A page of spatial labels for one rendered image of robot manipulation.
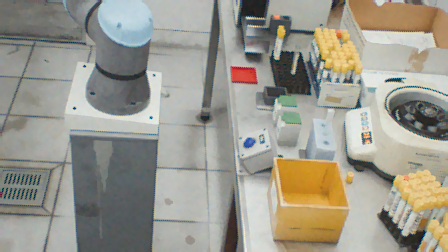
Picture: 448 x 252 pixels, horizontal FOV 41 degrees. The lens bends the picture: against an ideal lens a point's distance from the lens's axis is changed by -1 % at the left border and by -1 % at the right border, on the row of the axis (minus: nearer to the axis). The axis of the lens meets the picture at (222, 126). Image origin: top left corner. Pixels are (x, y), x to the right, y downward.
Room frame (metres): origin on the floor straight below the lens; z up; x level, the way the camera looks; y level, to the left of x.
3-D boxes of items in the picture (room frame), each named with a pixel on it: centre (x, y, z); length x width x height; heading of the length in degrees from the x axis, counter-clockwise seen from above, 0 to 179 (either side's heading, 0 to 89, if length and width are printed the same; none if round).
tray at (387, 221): (0.90, -0.44, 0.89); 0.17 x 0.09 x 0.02; 115
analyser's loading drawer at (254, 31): (1.54, -0.05, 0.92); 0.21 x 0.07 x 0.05; 8
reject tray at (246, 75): (1.35, -0.04, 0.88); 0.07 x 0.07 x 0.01; 8
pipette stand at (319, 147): (1.02, -0.22, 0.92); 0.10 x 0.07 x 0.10; 3
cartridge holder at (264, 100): (1.24, -0.12, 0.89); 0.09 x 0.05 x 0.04; 95
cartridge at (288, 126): (1.11, -0.15, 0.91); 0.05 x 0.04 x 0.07; 98
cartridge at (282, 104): (1.17, -0.14, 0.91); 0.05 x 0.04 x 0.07; 98
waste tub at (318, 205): (0.86, -0.18, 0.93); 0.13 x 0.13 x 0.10; 7
